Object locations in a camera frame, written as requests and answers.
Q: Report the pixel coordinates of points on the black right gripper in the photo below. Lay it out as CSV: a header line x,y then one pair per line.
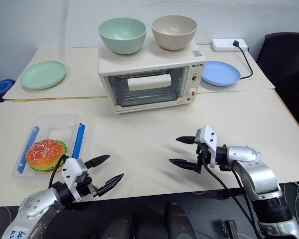
x,y
202,154

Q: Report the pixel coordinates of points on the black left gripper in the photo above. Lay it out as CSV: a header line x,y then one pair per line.
x,y
88,188

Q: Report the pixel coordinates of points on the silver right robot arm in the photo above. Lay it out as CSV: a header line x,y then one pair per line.
x,y
259,179

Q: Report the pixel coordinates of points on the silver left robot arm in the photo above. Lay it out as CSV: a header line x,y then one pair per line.
x,y
32,206

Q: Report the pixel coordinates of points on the cream toaster oven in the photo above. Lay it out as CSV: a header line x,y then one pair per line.
x,y
149,62

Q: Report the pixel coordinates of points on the dark rounded shape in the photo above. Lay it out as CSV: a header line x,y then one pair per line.
x,y
120,226
179,221

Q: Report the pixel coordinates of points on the toy hamburger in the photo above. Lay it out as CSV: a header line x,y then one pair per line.
x,y
44,152

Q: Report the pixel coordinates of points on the clear container with blue clips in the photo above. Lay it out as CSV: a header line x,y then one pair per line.
x,y
57,124

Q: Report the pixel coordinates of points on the blue plate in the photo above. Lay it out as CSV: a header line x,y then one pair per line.
x,y
220,73

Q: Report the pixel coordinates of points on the white power strip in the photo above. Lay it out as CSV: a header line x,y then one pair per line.
x,y
224,46

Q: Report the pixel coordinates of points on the green plate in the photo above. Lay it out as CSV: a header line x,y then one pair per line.
x,y
43,74

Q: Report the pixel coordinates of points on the beige bowl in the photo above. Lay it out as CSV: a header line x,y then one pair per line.
x,y
174,32

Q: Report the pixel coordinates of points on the green bowl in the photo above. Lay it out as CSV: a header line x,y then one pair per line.
x,y
122,35

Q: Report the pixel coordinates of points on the black mesh chair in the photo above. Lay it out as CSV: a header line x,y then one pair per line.
x,y
284,54

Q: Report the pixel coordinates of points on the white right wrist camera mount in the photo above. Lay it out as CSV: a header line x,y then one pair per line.
x,y
206,137

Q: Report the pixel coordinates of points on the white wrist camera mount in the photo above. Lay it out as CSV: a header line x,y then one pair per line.
x,y
71,169
206,137

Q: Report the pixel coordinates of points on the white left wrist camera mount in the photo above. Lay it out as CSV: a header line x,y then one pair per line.
x,y
71,169

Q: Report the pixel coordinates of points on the black metal bracket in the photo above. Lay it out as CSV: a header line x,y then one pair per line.
x,y
229,229

